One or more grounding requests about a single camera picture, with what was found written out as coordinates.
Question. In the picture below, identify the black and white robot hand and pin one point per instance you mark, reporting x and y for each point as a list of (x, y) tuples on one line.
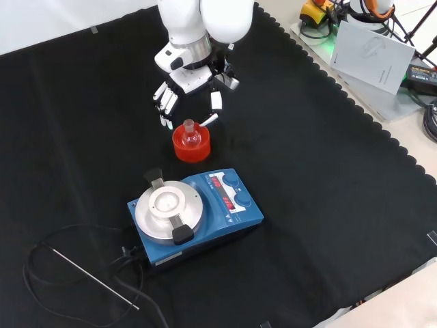
[(191, 80)]

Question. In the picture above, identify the clear glass round-bottom flask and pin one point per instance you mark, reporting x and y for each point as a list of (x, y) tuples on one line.
[(191, 138)]

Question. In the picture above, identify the grey tape strip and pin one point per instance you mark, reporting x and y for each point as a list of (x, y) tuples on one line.
[(94, 30), (433, 238), (265, 324)]

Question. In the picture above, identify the yellow stop button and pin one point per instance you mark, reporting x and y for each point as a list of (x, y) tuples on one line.
[(312, 13)]

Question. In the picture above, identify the black bench cloth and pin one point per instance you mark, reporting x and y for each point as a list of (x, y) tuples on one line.
[(307, 171)]

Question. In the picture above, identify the blue base heater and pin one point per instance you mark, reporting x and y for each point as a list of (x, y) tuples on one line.
[(205, 235)]

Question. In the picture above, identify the white printed booklet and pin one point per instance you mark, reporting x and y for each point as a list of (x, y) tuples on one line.
[(372, 65)]

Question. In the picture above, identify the thin steel probe rod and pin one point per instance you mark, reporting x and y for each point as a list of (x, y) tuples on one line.
[(95, 279)]

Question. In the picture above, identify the black power adapter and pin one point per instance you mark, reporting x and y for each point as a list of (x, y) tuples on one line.
[(423, 77)]

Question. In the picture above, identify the black tripod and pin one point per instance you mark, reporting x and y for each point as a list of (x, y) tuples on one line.
[(420, 24)]

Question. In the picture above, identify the pale board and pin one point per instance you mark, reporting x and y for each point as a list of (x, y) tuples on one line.
[(392, 304)]

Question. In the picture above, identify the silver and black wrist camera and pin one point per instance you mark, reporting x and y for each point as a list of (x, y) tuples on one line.
[(233, 83)]

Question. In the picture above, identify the grey metal base plate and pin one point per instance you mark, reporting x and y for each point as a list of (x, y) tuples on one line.
[(385, 106)]

